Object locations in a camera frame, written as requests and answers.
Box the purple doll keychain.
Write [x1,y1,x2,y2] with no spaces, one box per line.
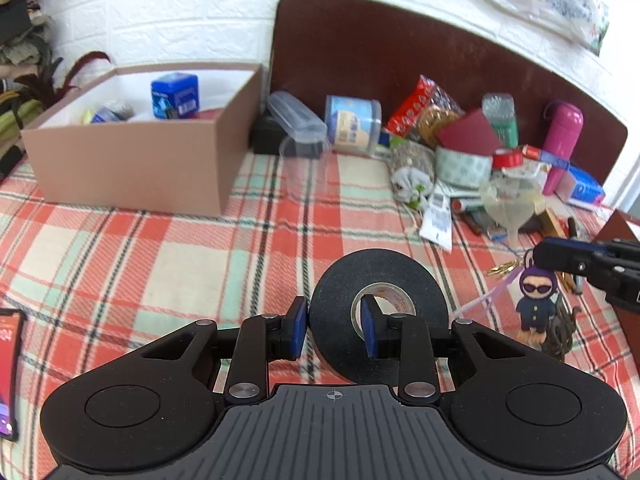
[516,249,558,346]

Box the blue cotton swab jar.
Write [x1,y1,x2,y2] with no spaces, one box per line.
[324,96,382,157]

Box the plaid tablecloth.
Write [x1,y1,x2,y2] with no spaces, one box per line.
[0,148,640,480]

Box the left cardboard box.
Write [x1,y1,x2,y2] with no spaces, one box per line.
[22,62,262,217]

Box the blue tissue pack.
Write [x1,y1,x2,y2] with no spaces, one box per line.
[555,166,605,211]

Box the dark red sandpaper sheet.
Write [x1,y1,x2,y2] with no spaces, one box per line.
[436,108,502,156]

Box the clear plastic case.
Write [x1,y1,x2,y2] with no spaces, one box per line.
[267,91,328,144]

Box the pink thermos bottle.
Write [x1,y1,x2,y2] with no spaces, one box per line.
[540,101,585,198]

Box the white tube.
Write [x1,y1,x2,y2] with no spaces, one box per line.
[419,183,452,252]

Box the black tape roll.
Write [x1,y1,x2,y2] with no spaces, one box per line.
[309,248,448,387]

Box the red cap marker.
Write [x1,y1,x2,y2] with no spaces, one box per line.
[451,197,484,214]

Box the red blue toothpaste box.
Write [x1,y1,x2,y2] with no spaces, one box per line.
[522,144,570,170]

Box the red tape roll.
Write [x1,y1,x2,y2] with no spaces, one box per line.
[492,148,524,170]

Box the red snack bag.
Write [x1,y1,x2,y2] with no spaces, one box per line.
[385,76,465,148]

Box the clear plastic cup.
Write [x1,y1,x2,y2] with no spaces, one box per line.
[279,136,331,202]

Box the patterned green tape roll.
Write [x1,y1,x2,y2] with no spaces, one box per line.
[435,146,492,190]

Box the green wet wipes canister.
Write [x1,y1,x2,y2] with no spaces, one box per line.
[482,93,518,148]

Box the dark brown headboard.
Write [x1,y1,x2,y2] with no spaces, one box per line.
[269,0,628,182]

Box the right brown cardboard box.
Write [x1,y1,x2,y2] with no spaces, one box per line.
[594,209,640,361]

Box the grey drawstring pouch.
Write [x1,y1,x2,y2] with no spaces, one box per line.
[388,139,435,210]

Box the clear plastic funnel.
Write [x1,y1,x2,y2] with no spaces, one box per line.
[480,174,546,249]

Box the blue floss box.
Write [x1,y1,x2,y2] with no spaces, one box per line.
[151,72,200,119]

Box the smartphone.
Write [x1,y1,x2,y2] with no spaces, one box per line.
[0,308,26,442]

